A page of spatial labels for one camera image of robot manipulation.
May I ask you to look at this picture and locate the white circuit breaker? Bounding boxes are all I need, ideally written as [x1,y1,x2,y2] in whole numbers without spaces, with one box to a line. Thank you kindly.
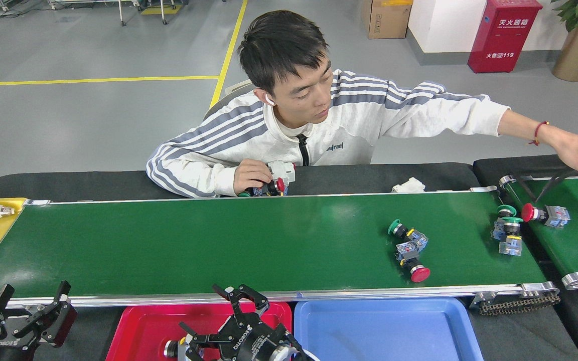
[267,160,296,185]
[392,177,426,194]

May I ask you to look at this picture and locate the long green conveyor belt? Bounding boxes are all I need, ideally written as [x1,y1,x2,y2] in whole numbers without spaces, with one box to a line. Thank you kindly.
[0,186,561,309]

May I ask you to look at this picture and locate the red plastic tray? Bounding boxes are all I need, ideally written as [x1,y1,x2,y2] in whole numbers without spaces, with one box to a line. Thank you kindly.
[106,302,293,361]

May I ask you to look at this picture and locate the blue plastic tray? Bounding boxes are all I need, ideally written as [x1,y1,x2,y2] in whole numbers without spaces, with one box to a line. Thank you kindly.
[294,298,484,361]

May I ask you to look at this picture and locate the person's right hand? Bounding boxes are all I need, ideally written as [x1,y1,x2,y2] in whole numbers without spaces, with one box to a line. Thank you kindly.
[234,159,273,196]

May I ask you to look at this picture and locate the long black foam pad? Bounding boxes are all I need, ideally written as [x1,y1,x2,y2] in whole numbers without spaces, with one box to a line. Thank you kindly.
[0,161,480,201]

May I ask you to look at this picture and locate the grey office chair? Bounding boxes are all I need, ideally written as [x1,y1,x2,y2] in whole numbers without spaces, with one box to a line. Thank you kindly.
[204,79,254,121]

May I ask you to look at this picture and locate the person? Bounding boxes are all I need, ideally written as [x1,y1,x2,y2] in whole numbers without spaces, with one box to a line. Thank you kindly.
[146,10,578,199]

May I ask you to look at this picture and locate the short black foam pad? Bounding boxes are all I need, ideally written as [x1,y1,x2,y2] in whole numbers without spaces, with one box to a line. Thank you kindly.
[473,154,578,186]

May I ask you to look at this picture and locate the brown cardboard box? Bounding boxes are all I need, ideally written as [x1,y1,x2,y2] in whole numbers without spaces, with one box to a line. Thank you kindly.
[362,0,413,40]

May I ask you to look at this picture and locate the red fire extinguisher cabinet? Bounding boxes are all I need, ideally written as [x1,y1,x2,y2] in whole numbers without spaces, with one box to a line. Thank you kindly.
[468,0,543,74]

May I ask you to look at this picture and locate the black drive chain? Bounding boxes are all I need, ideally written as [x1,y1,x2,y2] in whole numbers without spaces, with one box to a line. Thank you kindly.
[477,293,561,316]

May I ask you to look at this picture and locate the black guide bracket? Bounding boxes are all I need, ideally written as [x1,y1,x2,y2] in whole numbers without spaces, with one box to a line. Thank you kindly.
[512,170,578,204]

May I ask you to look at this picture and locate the red string bracelet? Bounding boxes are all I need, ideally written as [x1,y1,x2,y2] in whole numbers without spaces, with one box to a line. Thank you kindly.
[529,121,549,146]

